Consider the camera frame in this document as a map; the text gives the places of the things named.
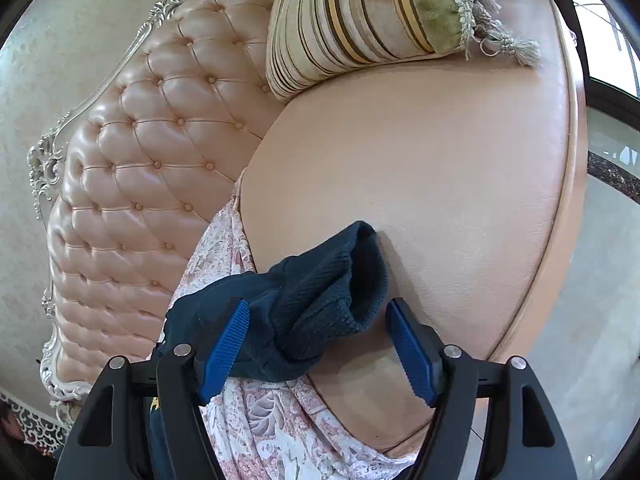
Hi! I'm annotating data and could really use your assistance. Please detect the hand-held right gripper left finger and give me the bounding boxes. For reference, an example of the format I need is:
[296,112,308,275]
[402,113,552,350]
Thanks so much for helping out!
[54,299,251,480]

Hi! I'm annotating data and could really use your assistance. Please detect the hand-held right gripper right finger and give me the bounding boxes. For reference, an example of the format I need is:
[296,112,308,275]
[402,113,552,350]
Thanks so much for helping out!
[385,298,583,480]

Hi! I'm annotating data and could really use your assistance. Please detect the navy sweatshirt with yellow patches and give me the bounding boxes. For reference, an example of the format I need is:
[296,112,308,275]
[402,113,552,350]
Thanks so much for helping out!
[145,220,391,480]

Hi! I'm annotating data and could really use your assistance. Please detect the pink floral blanket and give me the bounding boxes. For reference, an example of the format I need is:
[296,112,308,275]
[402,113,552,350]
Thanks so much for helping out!
[167,167,423,480]

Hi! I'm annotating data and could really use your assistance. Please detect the pink tufted leather sofa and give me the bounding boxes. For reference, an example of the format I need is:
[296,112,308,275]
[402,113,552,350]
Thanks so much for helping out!
[27,0,588,461]

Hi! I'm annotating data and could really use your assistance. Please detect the white lattice screen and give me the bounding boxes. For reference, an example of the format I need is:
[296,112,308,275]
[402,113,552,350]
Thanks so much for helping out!
[0,390,76,456]

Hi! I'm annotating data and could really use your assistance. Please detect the striped fringed pillow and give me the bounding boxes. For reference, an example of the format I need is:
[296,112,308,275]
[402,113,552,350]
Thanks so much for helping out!
[266,0,542,103]

